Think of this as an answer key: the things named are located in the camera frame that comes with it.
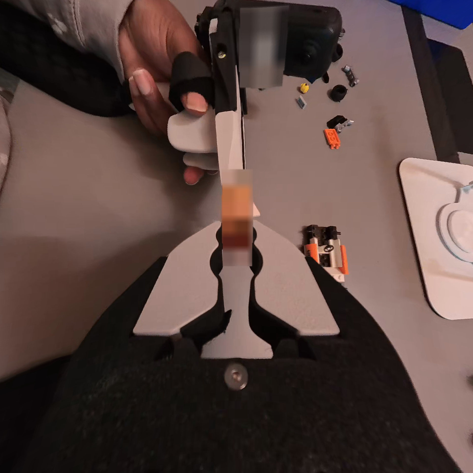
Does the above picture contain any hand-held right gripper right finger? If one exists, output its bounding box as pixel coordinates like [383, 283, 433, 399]
[248, 228, 341, 346]

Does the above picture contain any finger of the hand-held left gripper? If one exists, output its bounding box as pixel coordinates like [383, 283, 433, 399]
[215, 67, 245, 173]

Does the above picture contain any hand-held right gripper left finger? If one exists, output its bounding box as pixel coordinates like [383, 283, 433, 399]
[133, 224, 226, 346]

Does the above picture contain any orange white lego car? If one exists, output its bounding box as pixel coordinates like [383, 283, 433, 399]
[303, 223, 350, 284]

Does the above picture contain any white book stand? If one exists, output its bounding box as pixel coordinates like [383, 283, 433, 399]
[399, 157, 473, 321]

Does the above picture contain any person's left forearm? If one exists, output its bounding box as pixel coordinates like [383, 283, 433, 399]
[41, 0, 142, 76]

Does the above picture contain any yellow grey lego piece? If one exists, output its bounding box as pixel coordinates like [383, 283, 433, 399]
[297, 81, 312, 111]

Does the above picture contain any orange lego plate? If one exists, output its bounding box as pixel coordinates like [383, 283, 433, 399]
[323, 127, 343, 151]

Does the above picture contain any person's left hand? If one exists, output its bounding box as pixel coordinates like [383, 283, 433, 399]
[118, 0, 213, 128]

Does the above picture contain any blue storage bin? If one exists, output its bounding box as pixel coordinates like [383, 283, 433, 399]
[399, 0, 473, 30]

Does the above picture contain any black textured pad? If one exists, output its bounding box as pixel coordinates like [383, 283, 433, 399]
[0, 355, 74, 473]

